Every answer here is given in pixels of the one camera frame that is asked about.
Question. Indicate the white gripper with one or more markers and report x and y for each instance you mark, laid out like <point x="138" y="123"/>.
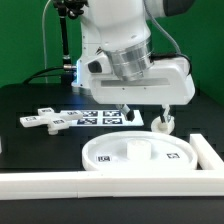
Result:
<point x="167" y="81"/>

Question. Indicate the white round table top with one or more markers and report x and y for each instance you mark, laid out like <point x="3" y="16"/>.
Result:
<point x="138" y="151"/>

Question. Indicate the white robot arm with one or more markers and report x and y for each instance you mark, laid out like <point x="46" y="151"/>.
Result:
<point x="118" y="65"/>

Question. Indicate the white marker sheet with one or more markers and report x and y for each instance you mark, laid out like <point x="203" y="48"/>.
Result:
<point x="107" y="118"/>

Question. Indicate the white L-shaped fence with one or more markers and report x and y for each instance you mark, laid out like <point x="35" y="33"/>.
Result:
<point x="206" y="180"/>

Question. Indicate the white cross-shaped table base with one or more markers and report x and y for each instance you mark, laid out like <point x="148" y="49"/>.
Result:
<point x="54" y="121"/>

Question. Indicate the black camera stand pole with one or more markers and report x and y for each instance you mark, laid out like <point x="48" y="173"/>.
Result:
<point x="68" y="9"/>

